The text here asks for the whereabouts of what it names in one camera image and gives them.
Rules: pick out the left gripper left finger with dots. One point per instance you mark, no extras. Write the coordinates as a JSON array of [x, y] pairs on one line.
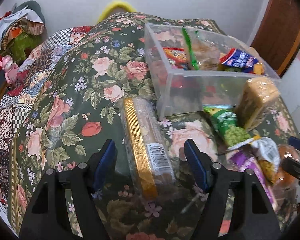
[[62, 206]]

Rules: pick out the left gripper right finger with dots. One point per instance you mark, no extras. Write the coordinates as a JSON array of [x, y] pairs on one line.
[[237, 206]]

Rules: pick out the blue snack bag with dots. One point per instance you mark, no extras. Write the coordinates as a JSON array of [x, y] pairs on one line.
[[237, 60]]

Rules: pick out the yellow puffed snack bag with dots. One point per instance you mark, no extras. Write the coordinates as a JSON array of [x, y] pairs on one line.
[[268, 157]]

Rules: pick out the purple snack bag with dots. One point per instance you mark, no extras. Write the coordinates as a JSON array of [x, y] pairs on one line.
[[241, 161]]

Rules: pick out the green peas snack bag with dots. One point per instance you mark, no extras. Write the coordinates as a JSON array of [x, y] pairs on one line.
[[225, 123]]

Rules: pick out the tan cracker pack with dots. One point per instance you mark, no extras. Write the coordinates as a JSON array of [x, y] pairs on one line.
[[258, 98]]

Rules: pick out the gold trimmed cookie pack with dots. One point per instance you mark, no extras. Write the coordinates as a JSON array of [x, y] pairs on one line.
[[149, 163]]

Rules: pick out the floral green bedspread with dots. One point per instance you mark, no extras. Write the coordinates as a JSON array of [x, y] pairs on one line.
[[78, 109]]

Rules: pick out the wooden door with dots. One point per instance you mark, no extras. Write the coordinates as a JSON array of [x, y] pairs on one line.
[[278, 38]]

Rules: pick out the clear plastic storage box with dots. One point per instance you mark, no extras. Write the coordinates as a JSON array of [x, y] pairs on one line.
[[180, 91]]

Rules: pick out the green sealed biscuit bag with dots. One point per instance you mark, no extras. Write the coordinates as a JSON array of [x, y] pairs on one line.
[[201, 54]]

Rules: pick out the pink plush toy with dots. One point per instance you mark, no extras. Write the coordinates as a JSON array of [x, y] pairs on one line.
[[10, 68]]

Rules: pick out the red orange biscuit pack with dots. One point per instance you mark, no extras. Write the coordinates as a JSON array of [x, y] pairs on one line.
[[176, 57]]

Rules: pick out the pile of clothes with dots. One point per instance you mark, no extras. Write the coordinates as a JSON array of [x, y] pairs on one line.
[[21, 30]]

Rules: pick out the yellow plush item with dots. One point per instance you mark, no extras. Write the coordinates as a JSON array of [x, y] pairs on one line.
[[113, 7]]

